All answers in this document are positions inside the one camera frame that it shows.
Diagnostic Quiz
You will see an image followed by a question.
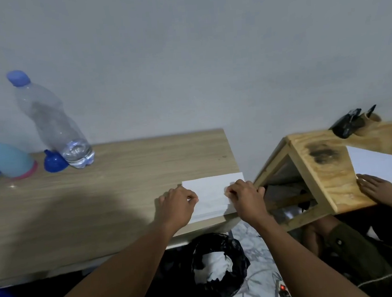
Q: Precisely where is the person's right hand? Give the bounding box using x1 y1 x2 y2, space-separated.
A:
223 177 270 231

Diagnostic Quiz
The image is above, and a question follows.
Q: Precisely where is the person's left forearm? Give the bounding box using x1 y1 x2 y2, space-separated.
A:
33 222 181 297

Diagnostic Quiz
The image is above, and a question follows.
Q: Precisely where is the blue plastic funnel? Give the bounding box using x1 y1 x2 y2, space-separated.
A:
43 148 70 174

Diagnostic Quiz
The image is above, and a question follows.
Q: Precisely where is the light blue pink spray bottle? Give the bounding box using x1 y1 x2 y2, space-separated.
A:
0 139 39 182

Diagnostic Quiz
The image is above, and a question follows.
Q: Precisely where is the white tissue stack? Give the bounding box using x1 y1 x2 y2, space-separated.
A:
180 172 248 224

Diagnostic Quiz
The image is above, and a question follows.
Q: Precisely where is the clear plastic water bottle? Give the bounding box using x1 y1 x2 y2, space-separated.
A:
14 77 96 174

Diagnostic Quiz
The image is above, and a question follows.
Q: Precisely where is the wooden stool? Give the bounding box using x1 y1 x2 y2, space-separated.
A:
249 121 392 234

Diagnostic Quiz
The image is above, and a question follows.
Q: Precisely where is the wooden table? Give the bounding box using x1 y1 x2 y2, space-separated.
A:
0 127 248 283

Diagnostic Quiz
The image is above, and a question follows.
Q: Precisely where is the crumpled white paper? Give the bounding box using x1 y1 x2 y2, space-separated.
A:
192 250 234 284

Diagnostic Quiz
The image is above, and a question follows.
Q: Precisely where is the dark metal tool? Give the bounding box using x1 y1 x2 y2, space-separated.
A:
327 104 379 140

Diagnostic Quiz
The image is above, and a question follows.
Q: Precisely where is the black trash bag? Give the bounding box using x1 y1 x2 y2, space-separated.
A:
162 230 254 297

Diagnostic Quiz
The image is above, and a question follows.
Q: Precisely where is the blue bottle cap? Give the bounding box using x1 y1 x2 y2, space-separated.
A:
6 69 32 89

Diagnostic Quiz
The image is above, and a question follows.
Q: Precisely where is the white paper sheet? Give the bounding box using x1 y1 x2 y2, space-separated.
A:
346 142 392 201

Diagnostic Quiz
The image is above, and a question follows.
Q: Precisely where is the white power strip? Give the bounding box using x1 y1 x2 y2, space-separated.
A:
276 279 293 297

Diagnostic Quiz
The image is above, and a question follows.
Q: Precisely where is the person's right forearm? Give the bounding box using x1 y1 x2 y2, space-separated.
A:
252 211 371 297

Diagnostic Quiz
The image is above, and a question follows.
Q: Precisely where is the person's left hand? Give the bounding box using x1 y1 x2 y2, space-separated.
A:
151 184 202 237

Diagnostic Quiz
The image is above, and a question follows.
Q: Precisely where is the white cable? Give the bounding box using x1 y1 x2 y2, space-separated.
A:
356 266 392 287

